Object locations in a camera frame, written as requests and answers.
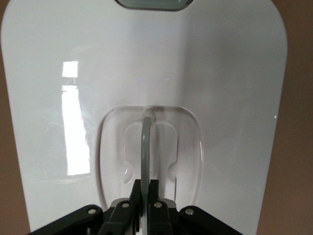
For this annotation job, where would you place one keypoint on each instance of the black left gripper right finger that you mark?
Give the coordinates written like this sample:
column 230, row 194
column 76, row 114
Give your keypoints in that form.
column 159, row 218

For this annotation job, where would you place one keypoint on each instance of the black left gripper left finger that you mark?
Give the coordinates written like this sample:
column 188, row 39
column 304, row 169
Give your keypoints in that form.
column 122, row 215

